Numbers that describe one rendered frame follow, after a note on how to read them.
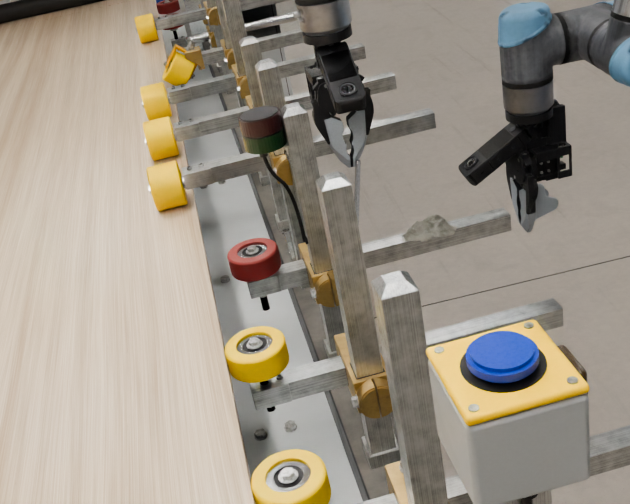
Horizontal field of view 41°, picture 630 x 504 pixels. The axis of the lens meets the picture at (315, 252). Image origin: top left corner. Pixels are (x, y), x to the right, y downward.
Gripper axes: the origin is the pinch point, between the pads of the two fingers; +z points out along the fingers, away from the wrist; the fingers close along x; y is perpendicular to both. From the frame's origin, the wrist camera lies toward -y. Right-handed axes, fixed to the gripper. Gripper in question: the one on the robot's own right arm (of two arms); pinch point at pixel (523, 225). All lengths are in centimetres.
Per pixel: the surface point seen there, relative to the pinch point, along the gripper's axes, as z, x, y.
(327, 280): -4.3, -8.2, -34.4
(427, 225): -4.7, -0.3, -16.0
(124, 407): -7, -30, -64
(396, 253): -1.8, -1.4, -21.9
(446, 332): -1.6, -24.8, -21.9
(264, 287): -1.9, -1.6, -43.6
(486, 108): 82, 251, 87
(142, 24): -14, 147, -56
